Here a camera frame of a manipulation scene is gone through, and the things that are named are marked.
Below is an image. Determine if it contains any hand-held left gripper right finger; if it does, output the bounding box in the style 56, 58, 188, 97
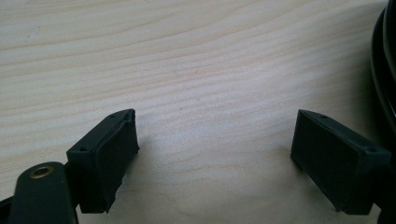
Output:
290, 108, 392, 216

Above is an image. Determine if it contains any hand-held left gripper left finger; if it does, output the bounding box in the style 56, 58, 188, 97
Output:
65, 108, 140, 215

